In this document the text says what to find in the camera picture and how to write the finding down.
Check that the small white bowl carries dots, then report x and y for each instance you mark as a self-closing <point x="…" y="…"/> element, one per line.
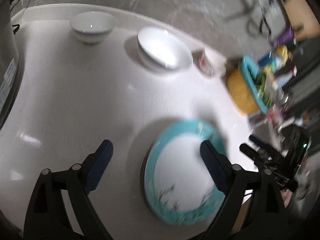
<point x="92" y="27"/>

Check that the green leafy vegetables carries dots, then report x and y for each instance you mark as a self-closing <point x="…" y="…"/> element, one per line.
<point x="262" y="87"/>

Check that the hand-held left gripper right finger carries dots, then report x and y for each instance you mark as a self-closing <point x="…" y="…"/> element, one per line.
<point x="215" y="167"/>

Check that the small patterned ceramic bowl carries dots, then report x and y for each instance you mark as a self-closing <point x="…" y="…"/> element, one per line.
<point x="210" y="63"/>

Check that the yellow ribbed basket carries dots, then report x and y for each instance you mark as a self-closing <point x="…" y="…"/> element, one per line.
<point x="241" y="92"/>

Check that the large white bowl dark rim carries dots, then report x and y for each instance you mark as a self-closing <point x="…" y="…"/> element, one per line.
<point x="162" y="47"/>

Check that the large teal rim deep plate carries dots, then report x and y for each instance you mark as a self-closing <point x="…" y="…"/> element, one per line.
<point x="182" y="170"/>

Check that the yellow dish soap bottle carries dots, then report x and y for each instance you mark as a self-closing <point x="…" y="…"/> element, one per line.
<point x="283" y="52"/>

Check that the stainless steel electric cooker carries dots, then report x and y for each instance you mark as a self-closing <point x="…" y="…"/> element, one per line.
<point x="7" y="67"/>

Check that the purple peeler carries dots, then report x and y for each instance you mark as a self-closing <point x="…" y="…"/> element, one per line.
<point x="283" y="36"/>

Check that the wooden cutting board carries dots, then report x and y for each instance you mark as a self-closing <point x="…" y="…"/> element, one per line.
<point x="300" y="12"/>

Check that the blue cup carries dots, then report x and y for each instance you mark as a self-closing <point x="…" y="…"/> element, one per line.
<point x="267" y="60"/>

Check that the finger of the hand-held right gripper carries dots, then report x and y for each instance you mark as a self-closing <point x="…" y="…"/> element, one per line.
<point x="260" y="143"/>
<point x="250" y="152"/>

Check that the teal plastic colander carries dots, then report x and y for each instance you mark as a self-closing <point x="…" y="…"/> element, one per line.
<point x="250" y="72"/>

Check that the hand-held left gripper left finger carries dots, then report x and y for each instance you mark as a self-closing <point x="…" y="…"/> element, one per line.
<point x="98" y="166"/>

